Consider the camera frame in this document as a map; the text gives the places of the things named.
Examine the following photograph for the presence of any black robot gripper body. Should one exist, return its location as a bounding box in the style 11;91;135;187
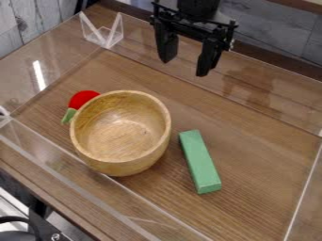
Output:
151;1;239;51

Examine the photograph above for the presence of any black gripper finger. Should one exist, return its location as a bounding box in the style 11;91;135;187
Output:
197;38;223;77
155;21;179;63

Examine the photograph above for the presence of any red plush fruit green leaf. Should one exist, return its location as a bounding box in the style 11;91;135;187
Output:
62;90;99;124

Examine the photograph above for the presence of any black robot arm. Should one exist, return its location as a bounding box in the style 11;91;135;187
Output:
150;0;239;77

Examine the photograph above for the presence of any light wooden bowl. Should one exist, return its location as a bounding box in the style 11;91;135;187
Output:
70;90;171;177

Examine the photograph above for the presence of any green rectangular block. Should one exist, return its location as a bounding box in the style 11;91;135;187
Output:
179;130;222;195

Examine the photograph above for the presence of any clear acrylic tray enclosure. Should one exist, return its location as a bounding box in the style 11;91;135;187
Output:
0;17;322;241

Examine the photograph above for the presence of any black metal table bracket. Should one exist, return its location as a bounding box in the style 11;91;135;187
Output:
30;210;74;241

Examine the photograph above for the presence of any black cable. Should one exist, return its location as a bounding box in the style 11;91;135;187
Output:
0;216;35;234

